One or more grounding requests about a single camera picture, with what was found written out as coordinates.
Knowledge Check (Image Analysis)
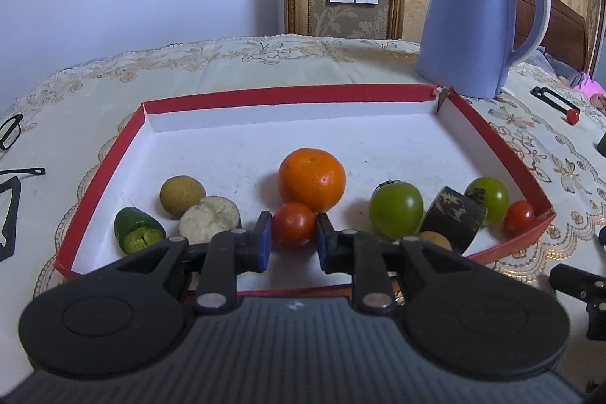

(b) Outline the orange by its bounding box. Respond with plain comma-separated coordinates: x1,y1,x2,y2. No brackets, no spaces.
278,147,347,213

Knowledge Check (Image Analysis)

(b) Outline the small green tomato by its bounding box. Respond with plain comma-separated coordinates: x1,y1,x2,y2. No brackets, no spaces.
465,177,510,226

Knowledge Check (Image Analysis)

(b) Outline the wooden headboard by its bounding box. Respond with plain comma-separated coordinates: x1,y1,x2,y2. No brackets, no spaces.
516,0,590,73

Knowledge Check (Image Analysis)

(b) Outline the red cardboard tray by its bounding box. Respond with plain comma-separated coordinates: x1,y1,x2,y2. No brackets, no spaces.
53,83,557,297

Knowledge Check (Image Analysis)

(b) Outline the white-faced eggplant piece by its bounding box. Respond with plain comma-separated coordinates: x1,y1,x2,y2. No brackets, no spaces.
178,196,241,245

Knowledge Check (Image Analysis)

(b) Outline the black plastic frame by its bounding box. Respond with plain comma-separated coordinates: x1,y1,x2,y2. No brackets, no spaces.
0,167,47,263
0,113,23,151

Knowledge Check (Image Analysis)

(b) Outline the black eggplant piece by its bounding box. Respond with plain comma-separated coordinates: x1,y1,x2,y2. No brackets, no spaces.
419,186,488,256

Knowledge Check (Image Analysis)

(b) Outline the grey quilt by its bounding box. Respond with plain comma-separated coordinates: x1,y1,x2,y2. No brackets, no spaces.
540,49,584,87

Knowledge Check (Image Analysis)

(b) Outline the blue electric kettle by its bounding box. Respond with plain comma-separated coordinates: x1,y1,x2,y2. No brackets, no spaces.
415,0,552,99

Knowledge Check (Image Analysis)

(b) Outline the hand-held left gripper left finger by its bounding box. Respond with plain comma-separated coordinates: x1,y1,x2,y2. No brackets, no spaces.
114,211,274,315

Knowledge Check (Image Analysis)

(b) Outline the large green tomato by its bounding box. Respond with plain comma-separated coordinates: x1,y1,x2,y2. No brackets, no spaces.
369,180,424,240

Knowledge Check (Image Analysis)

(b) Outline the brown longan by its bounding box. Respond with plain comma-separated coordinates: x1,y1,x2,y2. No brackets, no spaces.
419,231,453,251
159,176,206,218

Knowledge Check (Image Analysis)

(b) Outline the black clip with red ball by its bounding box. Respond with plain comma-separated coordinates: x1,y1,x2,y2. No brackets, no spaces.
530,86,581,114

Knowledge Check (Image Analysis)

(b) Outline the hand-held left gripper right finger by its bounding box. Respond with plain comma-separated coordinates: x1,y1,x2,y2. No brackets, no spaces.
315,212,474,315

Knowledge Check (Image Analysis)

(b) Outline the pink blanket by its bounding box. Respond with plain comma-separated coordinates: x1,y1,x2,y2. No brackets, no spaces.
573,73,606,96

